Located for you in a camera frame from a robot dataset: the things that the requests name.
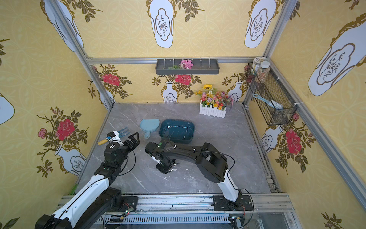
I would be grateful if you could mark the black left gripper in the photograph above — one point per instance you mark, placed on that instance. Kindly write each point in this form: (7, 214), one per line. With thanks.
(127, 143)

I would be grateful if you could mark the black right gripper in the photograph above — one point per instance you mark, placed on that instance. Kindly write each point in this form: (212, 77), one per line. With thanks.
(159, 160)

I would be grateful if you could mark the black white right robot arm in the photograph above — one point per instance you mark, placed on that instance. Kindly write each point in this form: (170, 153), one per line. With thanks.
(211, 163)

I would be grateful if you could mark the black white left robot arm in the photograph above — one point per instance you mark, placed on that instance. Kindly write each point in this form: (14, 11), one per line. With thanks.
(97, 196)

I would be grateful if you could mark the teal plastic storage box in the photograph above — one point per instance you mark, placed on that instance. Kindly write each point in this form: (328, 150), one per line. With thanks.
(178, 131)

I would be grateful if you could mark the white fence flower box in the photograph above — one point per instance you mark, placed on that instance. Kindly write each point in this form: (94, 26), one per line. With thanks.
(214, 102)

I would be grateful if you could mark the light blue dustpan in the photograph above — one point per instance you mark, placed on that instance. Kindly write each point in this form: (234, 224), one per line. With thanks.
(149, 126)

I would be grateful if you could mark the pink flower on shelf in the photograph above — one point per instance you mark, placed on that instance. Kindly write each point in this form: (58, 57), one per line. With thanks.
(186, 64)

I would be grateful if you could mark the light blue brush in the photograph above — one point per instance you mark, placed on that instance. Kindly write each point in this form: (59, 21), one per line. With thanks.
(271, 103)

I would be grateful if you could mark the spice jar white lid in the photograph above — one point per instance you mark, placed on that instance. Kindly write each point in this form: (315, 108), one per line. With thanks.
(262, 72)

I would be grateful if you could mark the glass jar white lid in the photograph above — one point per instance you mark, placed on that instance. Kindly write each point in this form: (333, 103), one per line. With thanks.
(256, 63)

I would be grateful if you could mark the blue rake yellow handle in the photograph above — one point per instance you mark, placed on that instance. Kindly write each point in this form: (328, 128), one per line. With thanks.
(125, 132)

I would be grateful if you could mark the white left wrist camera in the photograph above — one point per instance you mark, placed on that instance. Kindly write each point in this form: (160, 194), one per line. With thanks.
(114, 136)

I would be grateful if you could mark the dark wall shelf tray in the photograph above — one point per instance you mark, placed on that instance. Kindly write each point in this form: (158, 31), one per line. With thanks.
(176, 66)

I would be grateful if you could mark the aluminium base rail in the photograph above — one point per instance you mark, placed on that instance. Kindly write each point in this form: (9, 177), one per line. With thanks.
(180, 208)

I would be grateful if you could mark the black wire mesh basket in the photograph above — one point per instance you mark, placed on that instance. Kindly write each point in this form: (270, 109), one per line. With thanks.
(271, 89)

